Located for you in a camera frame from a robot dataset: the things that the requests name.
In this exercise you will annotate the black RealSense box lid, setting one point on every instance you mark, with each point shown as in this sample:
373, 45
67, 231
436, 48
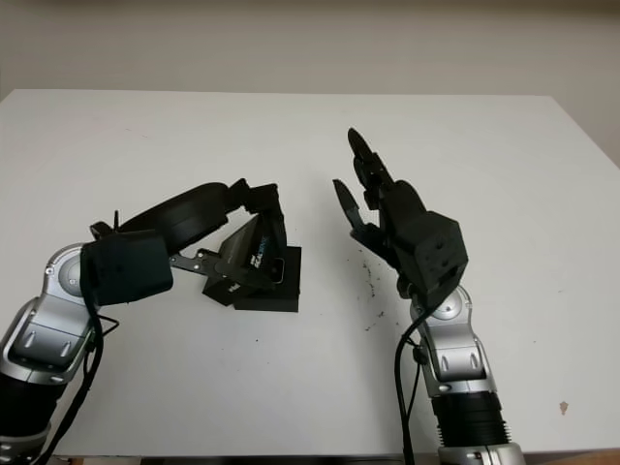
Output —
242, 261

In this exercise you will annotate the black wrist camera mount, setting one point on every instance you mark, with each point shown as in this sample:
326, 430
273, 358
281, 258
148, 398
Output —
126, 266
436, 252

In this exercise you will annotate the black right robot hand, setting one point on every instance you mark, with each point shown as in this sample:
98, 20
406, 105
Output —
402, 208

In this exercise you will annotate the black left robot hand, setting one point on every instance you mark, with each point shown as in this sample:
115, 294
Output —
184, 218

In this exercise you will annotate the black camera box base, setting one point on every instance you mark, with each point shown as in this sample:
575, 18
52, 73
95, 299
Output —
286, 295

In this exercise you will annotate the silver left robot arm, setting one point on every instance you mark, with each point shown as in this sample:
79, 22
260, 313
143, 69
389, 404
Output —
48, 329

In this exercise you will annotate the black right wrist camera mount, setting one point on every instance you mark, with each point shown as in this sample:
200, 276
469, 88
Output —
436, 252

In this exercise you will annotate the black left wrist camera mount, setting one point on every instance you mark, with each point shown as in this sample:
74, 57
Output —
126, 266

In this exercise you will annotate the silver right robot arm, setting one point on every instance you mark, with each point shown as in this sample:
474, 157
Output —
455, 358

